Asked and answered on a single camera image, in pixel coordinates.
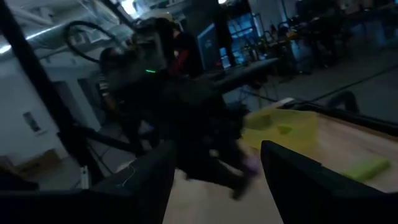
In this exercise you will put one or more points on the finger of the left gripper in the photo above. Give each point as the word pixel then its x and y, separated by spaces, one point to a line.
pixel 240 186

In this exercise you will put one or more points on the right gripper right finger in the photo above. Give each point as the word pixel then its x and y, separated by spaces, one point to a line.
pixel 311 193

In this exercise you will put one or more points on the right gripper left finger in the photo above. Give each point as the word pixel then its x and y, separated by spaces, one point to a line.
pixel 93 205

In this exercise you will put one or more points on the purple rectangular block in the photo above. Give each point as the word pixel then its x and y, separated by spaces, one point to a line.
pixel 252 165

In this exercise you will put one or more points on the green rectangular block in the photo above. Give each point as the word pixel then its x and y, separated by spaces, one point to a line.
pixel 284 129
pixel 367 168

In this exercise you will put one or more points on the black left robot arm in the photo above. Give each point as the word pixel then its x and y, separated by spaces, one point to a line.
pixel 146 77

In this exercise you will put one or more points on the yellow translucent plastic bin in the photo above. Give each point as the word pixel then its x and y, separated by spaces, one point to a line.
pixel 289 130

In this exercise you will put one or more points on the cardboard box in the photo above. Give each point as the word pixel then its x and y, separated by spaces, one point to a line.
pixel 37 163

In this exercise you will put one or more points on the dark grey desk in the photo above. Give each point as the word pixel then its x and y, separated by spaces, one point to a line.
pixel 248 71

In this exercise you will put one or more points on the person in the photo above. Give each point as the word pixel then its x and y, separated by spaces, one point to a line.
pixel 107 74
pixel 186 53

